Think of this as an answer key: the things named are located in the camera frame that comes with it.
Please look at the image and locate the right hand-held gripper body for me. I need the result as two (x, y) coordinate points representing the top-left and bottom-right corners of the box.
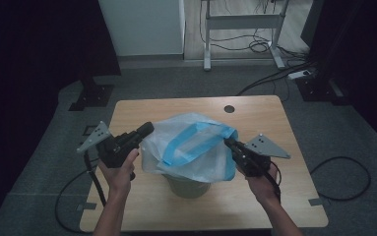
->
(233, 133), (291, 178)

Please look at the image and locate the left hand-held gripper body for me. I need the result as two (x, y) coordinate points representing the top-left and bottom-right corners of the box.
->
(76, 121), (145, 169)

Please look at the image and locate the white bag with blue band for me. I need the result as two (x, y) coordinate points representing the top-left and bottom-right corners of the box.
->
(140, 112), (239, 184)

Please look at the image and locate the green plastic bucket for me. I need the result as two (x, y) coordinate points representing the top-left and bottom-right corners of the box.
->
(161, 173), (212, 200)

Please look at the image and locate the person's left hand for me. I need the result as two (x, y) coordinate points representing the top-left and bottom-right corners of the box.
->
(97, 147), (140, 198)

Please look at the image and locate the person's right hand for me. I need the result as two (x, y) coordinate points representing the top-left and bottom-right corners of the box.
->
(236, 163), (281, 205)

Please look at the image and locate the black stand base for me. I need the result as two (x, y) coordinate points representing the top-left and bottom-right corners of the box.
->
(68, 77), (115, 112)
(294, 74), (352, 106)

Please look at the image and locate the white power strip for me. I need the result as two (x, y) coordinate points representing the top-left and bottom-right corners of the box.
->
(287, 69), (312, 81)

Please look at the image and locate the white cabinet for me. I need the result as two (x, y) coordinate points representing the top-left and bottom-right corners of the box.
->
(97, 0), (186, 57)

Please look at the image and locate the black curtain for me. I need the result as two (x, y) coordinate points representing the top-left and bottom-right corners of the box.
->
(301, 0), (377, 155)
(0, 0), (122, 230)

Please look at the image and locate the right hand-held gripper cable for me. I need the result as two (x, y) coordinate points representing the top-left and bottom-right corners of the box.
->
(263, 160), (283, 202)

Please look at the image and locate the hand-held gripper cable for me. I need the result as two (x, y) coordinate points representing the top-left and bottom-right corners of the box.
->
(55, 151), (108, 235)
(263, 160), (283, 202)

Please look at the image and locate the left hand-held gripper cable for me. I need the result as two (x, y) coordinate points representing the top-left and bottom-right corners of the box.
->
(55, 151), (108, 235)

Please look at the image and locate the thick black floor cable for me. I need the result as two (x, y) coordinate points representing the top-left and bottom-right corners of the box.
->
(235, 60), (315, 96)

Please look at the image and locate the thin black cable coil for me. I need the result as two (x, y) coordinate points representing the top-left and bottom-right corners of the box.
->
(209, 32), (273, 54)

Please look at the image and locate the black looped floor cable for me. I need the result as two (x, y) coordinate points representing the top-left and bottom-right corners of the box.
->
(309, 155), (372, 202)

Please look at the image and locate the white metal desk frame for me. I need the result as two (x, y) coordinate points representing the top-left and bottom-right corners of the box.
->
(201, 0), (289, 72)

